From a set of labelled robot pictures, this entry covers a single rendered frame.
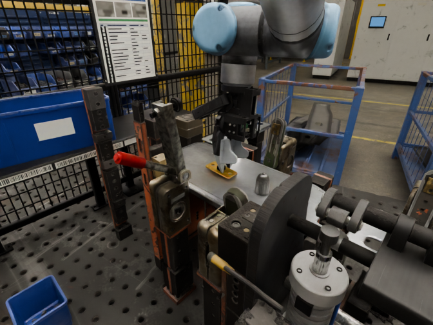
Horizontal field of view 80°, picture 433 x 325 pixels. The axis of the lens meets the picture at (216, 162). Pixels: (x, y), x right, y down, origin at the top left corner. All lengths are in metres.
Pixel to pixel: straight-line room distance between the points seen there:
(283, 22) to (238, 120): 0.26
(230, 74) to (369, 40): 7.68
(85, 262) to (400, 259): 0.82
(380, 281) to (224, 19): 0.38
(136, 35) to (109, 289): 0.85
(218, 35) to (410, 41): 7.90
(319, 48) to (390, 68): 7.86
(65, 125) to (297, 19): 0.63
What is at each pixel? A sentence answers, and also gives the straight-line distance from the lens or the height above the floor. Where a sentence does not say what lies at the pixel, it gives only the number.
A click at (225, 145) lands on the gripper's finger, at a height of 1.09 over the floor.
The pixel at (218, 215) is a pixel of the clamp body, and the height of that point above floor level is 1.07.
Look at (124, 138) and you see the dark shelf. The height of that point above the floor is 1.03.
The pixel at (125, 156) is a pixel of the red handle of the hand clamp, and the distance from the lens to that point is 0.46.
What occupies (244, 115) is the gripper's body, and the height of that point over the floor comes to 1.17.
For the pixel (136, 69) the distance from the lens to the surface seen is 1.09.
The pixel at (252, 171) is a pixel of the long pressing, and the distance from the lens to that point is 0.68.
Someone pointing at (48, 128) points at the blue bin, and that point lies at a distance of 0.79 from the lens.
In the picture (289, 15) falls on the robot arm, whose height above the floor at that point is 1.35.
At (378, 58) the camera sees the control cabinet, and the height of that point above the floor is 0.61.
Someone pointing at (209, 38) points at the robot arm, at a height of 1.32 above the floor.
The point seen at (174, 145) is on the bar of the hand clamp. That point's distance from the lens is 0.50.
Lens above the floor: 1.34
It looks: 28 degrees down
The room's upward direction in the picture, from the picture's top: straight up
